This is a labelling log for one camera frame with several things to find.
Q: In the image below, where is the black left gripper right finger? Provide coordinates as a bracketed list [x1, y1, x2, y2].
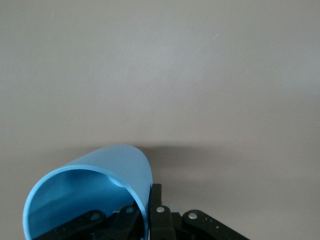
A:
[149, 183, 251, 240]

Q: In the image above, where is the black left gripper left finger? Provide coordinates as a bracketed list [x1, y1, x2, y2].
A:
[34, 204, 145, 240]

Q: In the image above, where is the blue plastic cup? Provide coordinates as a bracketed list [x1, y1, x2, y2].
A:
[22, 143, 154, 240]

